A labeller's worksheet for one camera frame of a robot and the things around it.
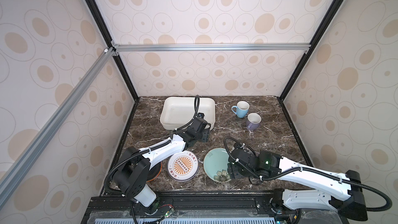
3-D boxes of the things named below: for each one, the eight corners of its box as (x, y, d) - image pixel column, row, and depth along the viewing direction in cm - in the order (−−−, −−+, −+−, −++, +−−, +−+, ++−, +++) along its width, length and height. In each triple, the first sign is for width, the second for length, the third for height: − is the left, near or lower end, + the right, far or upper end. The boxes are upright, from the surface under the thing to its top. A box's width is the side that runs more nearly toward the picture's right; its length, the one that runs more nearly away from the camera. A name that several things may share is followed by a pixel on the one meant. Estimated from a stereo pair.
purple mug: (246, 131, 103) (249, 125, 97) (244, 119, 109) (246, 112, 103) (259, 131, 103) (263, 125, 97) (256, 119, 109) (259, 112, 103)
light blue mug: (239, 122, 108) (242, 113, 100) (231, 114, 112) (233, 105, 105) (249, 115, 112) (252, 106, 104) (240, 108, 116) (243, 99, 109)
